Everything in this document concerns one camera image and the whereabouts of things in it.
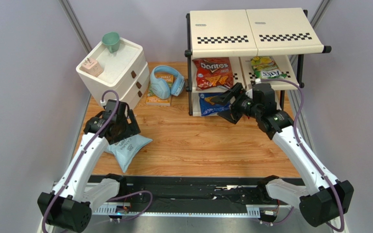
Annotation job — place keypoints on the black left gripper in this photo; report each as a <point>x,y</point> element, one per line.
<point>132,128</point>

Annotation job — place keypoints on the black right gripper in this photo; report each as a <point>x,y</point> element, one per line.
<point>234,103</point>

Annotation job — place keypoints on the light blue snack bag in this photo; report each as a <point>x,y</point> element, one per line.
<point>125,150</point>

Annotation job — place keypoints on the blue Doritos chips bag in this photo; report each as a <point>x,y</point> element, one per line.
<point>208,107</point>

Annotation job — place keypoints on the red Doritos chips bag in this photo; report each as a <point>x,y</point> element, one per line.
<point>213,72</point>

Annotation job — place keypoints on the green Foxs snack bag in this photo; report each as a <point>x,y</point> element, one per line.
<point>265,67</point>

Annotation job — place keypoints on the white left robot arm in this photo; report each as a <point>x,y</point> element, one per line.
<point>69,206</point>

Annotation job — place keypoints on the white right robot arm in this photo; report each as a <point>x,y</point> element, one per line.
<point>323,197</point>

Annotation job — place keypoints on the cream three-tier shelf rack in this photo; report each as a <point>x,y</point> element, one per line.
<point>283,33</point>

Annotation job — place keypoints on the orange green book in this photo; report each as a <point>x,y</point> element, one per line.
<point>152,99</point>

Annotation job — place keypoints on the light blue headphones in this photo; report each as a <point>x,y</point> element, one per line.
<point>161,88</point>

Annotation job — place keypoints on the white three-drawer cabinet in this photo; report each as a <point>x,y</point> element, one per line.
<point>126,72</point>

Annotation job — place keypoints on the pink power adapter cube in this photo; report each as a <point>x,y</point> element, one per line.
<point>92,67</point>

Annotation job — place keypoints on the green plastic cup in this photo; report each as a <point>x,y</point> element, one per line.
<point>112,41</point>

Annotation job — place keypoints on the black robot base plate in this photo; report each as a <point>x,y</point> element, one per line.
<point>227,195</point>

